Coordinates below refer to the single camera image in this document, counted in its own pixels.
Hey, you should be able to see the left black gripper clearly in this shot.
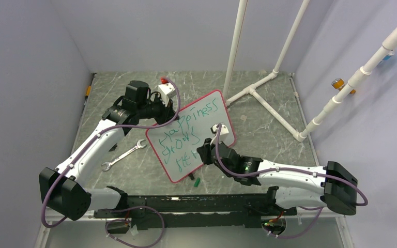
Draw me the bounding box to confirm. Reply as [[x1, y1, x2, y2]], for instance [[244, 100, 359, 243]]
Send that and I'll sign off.
[[138, 91, 179, 127]]

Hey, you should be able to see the pink framed whiteboard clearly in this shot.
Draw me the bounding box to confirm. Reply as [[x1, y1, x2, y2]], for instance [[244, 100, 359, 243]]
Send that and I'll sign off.
[[145, 90, 236, 183]]

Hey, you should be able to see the green marker cap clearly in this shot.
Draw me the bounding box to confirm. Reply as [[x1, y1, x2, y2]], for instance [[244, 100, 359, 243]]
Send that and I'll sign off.
[[193, 178, 201, 188]]

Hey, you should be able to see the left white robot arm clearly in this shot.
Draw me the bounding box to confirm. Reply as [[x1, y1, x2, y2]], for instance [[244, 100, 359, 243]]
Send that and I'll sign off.
[[39, 77, 180, 228]]

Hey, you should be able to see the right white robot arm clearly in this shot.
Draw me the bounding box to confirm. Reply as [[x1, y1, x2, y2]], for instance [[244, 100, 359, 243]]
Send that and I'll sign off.
[[197, 138, 358, 215]]

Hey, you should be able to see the silver open-end wrench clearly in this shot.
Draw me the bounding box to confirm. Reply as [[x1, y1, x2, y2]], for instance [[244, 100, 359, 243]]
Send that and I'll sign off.
[[101, 139, 147, 172]]

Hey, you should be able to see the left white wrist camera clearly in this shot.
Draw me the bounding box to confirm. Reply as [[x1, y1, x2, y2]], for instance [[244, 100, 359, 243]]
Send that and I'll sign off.
[[157, 77, 178, 107]]

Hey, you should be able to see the white PVC pipe frame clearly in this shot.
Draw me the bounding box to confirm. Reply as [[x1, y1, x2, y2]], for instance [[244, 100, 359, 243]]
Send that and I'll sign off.
[[223, 1, 332, 143]]

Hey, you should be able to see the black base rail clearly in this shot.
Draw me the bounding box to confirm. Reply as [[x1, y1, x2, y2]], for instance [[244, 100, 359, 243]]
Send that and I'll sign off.
[[94, 193, 297, 230]]

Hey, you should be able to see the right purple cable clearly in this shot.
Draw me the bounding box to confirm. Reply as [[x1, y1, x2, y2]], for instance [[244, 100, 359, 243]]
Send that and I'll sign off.
[[215, 123, 369, 240]]

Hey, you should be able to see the orange wall knob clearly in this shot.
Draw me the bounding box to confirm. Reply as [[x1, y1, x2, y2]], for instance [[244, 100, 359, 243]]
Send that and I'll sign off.
[[331, 78, 346, 91]]

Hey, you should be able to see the aluminium extrusion rail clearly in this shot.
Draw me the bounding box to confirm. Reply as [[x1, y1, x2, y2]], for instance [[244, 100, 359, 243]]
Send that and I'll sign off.
[[45, 207, 95, 222]]

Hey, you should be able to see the blue wall knob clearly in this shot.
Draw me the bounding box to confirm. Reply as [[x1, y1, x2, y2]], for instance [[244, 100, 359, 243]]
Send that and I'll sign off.
[[383, 50, 395, 61]]

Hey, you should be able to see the white diagonal pipe rail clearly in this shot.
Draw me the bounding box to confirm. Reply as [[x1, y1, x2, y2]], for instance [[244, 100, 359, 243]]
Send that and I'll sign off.
[[297, 27, 397, 141]]

